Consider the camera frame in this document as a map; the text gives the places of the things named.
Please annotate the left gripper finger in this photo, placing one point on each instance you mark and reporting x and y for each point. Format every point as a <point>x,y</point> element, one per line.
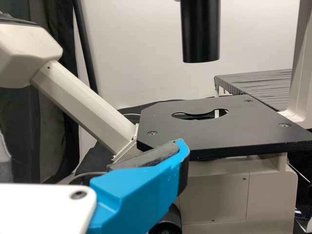
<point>136,190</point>

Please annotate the cream microscope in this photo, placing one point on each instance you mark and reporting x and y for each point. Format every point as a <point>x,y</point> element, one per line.
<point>231,129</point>

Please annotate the black platform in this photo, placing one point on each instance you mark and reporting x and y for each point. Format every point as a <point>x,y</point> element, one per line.
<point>256,83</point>

